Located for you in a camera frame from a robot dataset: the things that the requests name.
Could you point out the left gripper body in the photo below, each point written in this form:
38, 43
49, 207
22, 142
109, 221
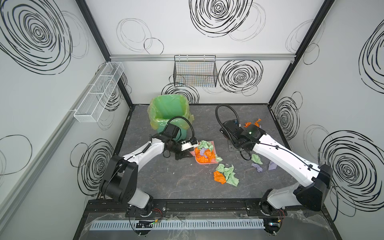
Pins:
181, 151

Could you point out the purple paper scrap back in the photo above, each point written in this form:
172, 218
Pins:
203, 152

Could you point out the orange paper scrap near bin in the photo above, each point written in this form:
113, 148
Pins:
203, 161

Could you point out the purple paper scrap centre right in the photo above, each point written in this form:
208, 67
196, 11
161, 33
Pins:
258, 168

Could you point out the purple paper scrap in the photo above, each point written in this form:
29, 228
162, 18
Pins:
258, 168
203, 152
272, 166

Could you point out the small green scrap centre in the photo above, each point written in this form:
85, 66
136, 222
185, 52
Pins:
218, 159

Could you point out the small green scrap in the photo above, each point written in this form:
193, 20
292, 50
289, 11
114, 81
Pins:
218, 159
256, 159

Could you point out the black wire basket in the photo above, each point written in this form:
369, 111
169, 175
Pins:
195, 70

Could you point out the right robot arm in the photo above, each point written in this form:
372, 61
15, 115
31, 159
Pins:
313, 181

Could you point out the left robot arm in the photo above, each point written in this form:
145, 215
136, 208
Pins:
120, 178

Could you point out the yellow-green bin liner bag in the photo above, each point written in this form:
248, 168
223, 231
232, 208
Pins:
165, 107

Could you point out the grey slotted cable duct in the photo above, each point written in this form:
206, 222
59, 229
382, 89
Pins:
211, 224

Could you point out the green paper scrap front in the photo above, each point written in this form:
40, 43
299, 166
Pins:
229, 174

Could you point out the pink plastic dustpan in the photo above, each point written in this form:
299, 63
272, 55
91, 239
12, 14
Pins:
214, 150

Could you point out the orange paper scrap centre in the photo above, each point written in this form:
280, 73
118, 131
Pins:
219, 177

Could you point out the green trash bin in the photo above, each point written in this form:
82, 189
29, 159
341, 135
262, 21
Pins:
183, 124

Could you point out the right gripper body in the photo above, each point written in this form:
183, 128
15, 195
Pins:
237, 144

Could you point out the orange paper scrap far right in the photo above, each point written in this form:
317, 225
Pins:
256, 123

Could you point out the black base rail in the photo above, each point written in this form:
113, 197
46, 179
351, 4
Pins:
250, 206

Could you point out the white mesh wall shelf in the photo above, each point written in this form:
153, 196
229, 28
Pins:
97, 97

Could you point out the small green scrap right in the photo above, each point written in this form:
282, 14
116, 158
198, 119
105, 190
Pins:
256, 159

